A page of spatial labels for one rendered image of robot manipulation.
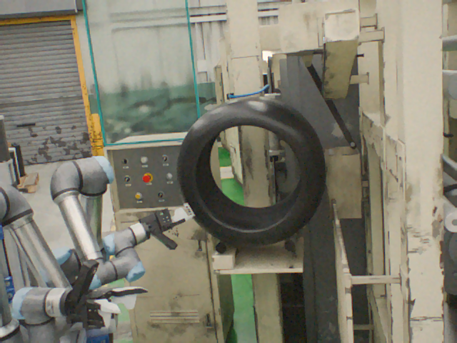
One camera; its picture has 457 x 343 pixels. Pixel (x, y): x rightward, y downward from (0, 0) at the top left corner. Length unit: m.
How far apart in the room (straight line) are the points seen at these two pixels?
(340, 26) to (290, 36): 0.17
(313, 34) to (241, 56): 0.69
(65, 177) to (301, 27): 0.97
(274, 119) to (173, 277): 1.30
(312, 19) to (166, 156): 1.32
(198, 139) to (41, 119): 9.66
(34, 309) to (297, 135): 1.05
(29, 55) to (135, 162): 8.88
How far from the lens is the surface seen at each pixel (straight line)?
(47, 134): 11.44
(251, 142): 2.23
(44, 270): 1.52
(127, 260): 1.78
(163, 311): 2.89
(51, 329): 1.45
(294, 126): 1.81
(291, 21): 1.57
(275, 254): 2.13
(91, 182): 1.88
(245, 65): 2.20
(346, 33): 1.47
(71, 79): 11.27
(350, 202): 2.21
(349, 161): 2.16
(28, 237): 1.52
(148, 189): 2.69
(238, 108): 1.82
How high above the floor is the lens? 1.60
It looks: 12 degrees down
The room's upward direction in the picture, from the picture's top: 6 degrees counter-clockwise
